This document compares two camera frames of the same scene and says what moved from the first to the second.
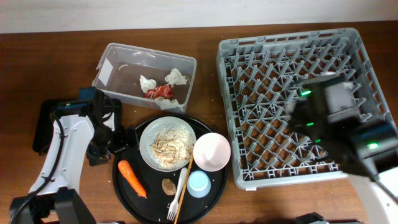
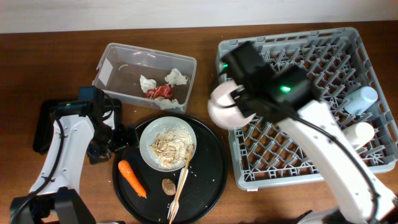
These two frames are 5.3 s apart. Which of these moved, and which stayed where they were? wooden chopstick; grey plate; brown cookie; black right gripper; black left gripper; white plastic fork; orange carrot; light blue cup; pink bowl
Moved: pink bowl; black right gripper; wooden chopstick; light blue cup
Stayed: white plastic fork; orange carrot; grey plate; brown cookie; black left gripper
